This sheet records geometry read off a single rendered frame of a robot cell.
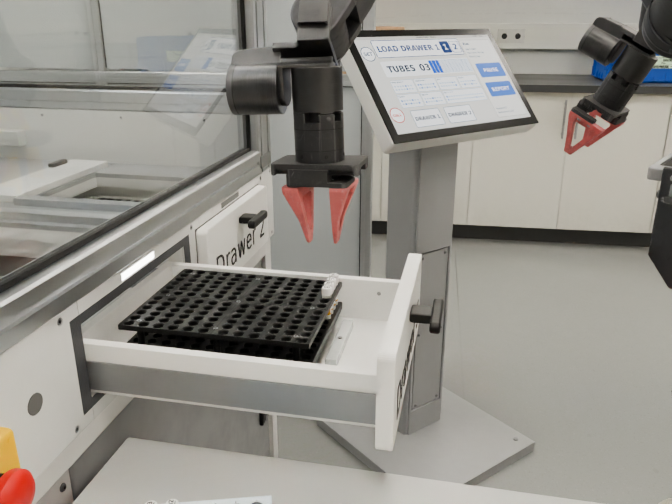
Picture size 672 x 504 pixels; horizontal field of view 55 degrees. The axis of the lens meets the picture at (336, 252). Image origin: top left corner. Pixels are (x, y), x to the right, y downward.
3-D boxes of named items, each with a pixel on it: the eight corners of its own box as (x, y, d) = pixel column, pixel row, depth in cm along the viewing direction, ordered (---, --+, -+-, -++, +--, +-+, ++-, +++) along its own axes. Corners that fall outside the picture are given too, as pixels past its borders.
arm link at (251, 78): (330, -11, 69) (342, 32, 77) (228, -7, 71) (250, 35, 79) (323, 92, 67) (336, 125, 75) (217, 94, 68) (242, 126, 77)
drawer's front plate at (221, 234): (268, 239, 125) (266, 184, 122) (211, 299, 99) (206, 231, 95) (260, 239, 126) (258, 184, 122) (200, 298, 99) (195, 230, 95)
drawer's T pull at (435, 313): (443, 307, 77) (444, 297, 76) (439, 336, 70) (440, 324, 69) (413, 305, 78) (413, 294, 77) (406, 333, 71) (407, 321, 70)
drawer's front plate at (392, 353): (418, 325, 90) (422, 252, 86) (392, 454, 63) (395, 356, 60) (406, 324, 90) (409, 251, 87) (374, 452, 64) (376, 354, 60)
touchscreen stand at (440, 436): (533, 450, 194) (577, 107, 159) (426, 514, 168) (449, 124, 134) (418, 379, 231) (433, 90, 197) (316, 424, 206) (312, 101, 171)
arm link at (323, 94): (337, 56, 68) (345, 55, 73) (274, 58, 69) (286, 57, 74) (339, 122, 70) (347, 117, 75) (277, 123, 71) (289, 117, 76)
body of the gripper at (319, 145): (357, 181, 71) (356, 113, 68) (270, 180, 73) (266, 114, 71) (368, 170, 77) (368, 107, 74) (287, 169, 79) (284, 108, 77)
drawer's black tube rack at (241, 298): (342, 325, 86) (342, 281, 84) (309, 396, 70) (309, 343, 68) (188, 310, 91) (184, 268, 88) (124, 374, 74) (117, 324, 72)
